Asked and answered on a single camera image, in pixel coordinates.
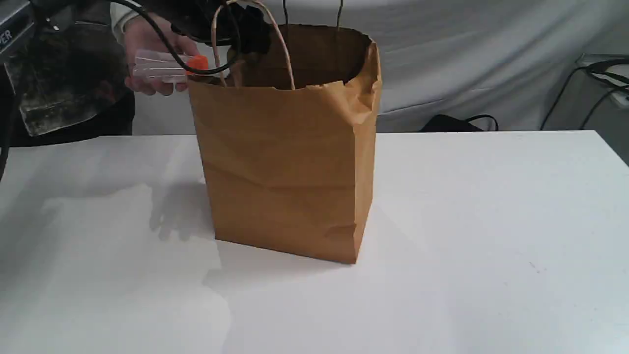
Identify white backdrop cloth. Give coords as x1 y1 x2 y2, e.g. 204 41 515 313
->
340 0 628 132

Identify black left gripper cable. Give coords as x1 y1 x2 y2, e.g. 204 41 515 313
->
111 0 244 77

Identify person's right hand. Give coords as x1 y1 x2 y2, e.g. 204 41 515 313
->
123 13 200 96

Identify person in patterned jacket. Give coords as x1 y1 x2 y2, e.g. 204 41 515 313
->
1 0 168 151

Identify black cables at right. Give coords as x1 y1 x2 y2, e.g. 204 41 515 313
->
540 57 629 131

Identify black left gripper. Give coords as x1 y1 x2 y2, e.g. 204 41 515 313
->
167 0 270 54

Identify brown paper bag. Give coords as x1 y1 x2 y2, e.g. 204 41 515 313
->
188 0 382 264

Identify clear tube with orange cap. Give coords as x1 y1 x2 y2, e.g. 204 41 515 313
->
132 49 191 84

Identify black object behind table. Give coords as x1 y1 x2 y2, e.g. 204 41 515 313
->
418 114 499 133

